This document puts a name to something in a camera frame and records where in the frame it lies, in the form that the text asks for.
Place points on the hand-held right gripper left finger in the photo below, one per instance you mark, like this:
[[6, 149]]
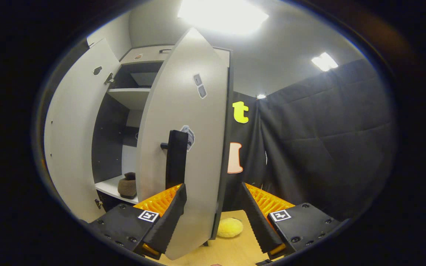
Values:
[[170, 221]]

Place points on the small ceiling light panel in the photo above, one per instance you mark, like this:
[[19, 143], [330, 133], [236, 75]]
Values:
[[324, 61]]

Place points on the black backdrop cloth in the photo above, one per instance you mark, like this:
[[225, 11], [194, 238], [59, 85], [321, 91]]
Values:
[[327, 147]]

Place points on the brown fuzzy shoe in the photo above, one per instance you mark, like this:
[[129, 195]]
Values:
[[127, 188]]

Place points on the yellow plush toy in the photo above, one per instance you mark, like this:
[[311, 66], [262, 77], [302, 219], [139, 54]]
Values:
[[229, 227]]

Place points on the white shoe cabinet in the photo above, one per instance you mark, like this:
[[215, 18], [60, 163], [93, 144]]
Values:
[[128, 98]]

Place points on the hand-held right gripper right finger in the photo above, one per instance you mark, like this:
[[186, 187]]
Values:
[[259, 225]]

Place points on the tiny ceiling light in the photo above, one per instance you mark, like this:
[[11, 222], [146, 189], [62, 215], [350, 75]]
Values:
[[261, 96]]

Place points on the white shoe cabinet door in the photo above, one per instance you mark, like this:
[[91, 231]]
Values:
[[202, 166], [72, 129]]

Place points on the large ceiling light panel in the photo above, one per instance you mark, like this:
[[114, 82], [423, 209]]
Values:
[[222, 16]]

